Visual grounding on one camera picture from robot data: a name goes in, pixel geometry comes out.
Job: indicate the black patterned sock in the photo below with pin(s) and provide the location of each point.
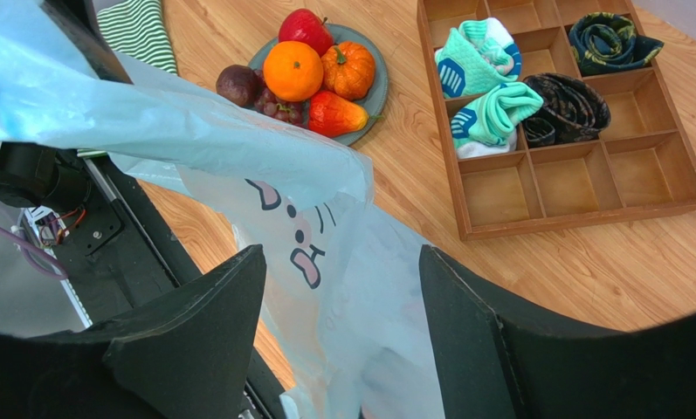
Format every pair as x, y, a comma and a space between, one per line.
571, 112

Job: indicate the green striped cloth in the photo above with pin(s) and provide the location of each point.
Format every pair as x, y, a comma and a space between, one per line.
135, 30

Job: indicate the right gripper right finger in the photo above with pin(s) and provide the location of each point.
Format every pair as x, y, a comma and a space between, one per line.
499, 355

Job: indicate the red apple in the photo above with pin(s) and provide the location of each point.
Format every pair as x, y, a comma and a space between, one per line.
303, 25

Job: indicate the light blue cartoon plastic bag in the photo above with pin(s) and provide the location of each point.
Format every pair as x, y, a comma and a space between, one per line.
342, 293

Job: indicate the small orange pumpkin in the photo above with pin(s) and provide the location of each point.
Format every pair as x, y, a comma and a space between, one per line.
349, 70

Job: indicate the orange fruit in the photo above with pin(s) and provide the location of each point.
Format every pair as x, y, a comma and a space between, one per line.
293, 71

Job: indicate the wooden compartment tray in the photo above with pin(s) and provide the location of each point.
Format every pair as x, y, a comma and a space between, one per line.
641, 166

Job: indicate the grey-green round plate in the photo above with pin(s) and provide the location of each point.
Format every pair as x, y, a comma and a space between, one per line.
377, 95

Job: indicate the teal sock with blue logo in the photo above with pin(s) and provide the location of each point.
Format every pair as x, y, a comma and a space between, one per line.
477, 56

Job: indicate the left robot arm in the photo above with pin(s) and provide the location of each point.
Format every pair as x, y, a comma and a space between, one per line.
77, 19

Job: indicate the dark purple passion fruit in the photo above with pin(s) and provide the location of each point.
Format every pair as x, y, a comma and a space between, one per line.
239, 84

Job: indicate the dark blue-yellow sock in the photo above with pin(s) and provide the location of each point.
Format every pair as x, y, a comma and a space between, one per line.
604, 43

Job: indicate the red-orange pear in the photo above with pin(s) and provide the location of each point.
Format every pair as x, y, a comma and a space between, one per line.
330, 115

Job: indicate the purple grape bunch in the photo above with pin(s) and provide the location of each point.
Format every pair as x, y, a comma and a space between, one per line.
272, 106

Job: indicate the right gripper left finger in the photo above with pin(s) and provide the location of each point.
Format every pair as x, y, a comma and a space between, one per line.
183, 355

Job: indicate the teal and white sock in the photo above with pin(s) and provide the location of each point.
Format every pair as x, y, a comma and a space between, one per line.
488, 124

